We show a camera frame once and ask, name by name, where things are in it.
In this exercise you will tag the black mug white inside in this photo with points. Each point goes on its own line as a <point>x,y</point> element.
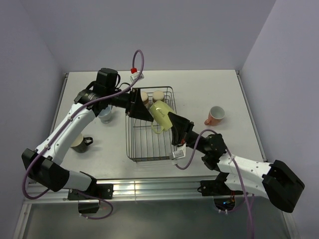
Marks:
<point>81,143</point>

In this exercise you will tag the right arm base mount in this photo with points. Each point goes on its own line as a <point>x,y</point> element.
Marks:
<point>211,188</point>

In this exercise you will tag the steel cup beige sleeve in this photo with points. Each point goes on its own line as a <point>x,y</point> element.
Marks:
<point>158,96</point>

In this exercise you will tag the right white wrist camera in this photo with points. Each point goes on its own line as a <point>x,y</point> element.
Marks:
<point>179,153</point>

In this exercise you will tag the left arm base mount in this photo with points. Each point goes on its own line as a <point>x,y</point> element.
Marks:
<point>101,191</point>

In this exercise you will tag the wire dish rack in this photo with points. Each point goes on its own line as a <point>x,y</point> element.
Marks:
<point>142,143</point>

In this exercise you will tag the orange mug white inside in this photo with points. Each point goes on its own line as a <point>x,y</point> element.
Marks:
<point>215,116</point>

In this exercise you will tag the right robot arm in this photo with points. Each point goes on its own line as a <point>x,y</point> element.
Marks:
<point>274,181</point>

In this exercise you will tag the black box under rail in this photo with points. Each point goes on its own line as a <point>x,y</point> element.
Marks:
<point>88,208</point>

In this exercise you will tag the light blue mug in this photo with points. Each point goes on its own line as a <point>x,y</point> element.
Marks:
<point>105,115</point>

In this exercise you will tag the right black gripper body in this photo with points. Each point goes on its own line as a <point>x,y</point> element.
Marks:
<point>191,136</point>

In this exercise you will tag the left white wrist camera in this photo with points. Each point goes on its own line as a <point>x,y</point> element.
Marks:
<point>135,75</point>

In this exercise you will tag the pale yellow mug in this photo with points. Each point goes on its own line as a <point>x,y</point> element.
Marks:
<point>159,110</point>

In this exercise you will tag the aluminium frame rail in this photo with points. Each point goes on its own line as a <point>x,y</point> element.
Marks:
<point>131,190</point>

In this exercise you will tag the steel cup brown base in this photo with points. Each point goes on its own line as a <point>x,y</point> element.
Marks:
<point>145,98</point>

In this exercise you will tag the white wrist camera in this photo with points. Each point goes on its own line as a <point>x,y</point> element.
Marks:
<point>179,153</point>
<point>135,75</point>

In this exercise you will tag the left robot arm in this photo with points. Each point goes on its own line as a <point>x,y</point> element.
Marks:
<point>43,164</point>

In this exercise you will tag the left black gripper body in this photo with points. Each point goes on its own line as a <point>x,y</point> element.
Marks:
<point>121,100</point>

